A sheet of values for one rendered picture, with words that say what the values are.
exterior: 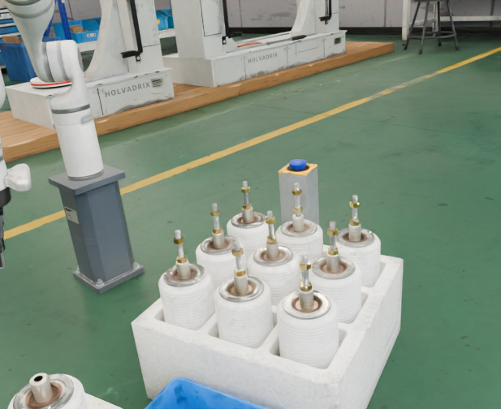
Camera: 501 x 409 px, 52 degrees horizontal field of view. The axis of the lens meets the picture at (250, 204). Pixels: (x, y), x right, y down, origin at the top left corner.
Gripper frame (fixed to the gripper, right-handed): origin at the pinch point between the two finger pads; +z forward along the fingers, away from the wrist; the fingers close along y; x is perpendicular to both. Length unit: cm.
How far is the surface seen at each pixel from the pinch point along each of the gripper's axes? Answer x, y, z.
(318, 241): 59, 21, -4
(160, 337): 25.0, 26.0, 6.5
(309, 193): 66, 3, -6
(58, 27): 50, -520, 24
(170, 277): 28.1, 21.4, -2.2
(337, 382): 45, 51, 1
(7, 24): 0, -537, 23
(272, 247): 46, 24, -7
